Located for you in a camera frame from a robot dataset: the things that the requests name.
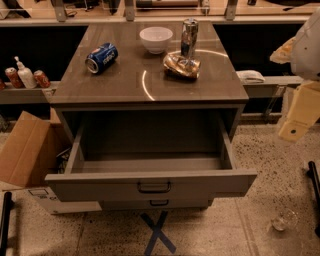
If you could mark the white pump bottle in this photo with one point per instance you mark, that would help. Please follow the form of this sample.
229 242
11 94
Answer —
25 75

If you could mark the grey drawer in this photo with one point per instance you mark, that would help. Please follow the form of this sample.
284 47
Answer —
155 204
151 155

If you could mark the black bar right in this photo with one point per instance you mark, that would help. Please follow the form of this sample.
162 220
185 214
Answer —
313 175

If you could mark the white bowl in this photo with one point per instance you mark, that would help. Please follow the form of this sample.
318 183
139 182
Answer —
156 39

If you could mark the red soda can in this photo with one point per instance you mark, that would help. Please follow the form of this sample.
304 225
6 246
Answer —
13 76
42 79

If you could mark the red soda can left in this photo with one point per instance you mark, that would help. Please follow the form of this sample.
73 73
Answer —
13 76

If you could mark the black bar left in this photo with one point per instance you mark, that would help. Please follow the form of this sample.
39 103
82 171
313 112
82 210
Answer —
5 218

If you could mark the grey bottom drawer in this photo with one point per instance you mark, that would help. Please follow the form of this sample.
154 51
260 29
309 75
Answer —
155 204

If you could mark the black bar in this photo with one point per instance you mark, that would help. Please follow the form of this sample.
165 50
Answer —
313 175
5 218

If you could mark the tall silver can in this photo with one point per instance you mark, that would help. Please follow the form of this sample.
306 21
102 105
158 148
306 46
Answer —
189 37

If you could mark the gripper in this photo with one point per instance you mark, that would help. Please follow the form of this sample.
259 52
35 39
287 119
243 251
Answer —
307 50

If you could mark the red soda can right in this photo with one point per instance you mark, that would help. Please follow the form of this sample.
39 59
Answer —
42 79

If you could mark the brown cardboard box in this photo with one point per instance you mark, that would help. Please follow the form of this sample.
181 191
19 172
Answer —
30 153

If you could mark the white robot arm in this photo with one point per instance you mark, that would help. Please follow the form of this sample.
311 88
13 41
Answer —
302 52

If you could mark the blue pepsi can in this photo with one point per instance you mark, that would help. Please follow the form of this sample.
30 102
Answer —
101 58

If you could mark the grey top drawer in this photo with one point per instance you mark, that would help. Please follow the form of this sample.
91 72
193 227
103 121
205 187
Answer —
151 155

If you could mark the clear glass on floor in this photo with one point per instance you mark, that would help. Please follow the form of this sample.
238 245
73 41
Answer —
285 220

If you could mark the grey drawer cabinet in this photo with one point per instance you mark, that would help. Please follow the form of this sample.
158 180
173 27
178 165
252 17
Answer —
136 80

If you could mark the white folded cloth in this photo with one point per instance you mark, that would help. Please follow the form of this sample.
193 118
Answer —
250 76

